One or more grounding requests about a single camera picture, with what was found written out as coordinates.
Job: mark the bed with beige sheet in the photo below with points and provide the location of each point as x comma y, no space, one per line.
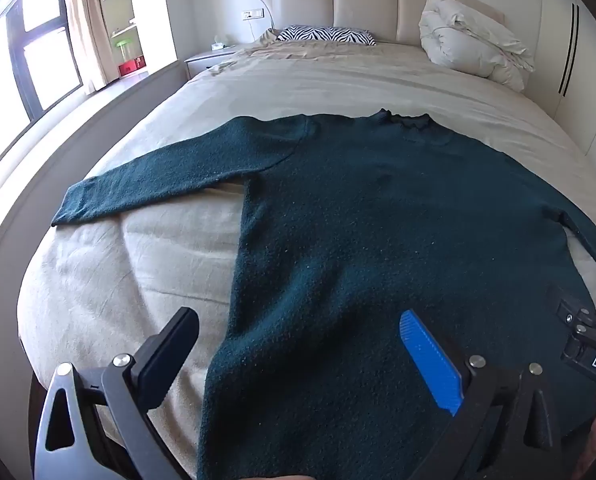
357,85

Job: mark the white crumpled duvet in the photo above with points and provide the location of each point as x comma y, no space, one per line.
472,42

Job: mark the beige padded headboard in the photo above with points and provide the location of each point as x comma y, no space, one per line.
357,0

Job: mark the white wall shelf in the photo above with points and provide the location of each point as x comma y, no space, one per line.
123,5

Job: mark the zebra print pillow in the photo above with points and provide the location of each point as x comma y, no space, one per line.
328,35

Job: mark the red box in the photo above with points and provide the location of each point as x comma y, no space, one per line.
130,66

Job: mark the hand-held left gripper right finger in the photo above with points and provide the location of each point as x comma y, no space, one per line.
430,360

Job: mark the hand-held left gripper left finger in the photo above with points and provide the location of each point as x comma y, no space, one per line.
164,360

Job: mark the white wardrobe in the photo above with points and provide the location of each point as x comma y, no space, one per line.
585,50

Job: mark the black framed window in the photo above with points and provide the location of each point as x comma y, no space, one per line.
43,45

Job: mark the wall socket panel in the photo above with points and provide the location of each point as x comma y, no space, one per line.
252,14

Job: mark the dark teal knit sweater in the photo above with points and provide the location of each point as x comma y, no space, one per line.
367,240

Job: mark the green stool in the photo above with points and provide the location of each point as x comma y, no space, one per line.
121,47

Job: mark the tissue box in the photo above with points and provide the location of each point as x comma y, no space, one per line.
218,43

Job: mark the beige curtain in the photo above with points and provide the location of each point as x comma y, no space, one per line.
88,25

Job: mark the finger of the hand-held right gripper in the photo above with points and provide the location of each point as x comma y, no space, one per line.
580,317

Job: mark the white nightstand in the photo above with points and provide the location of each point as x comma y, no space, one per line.
205,62

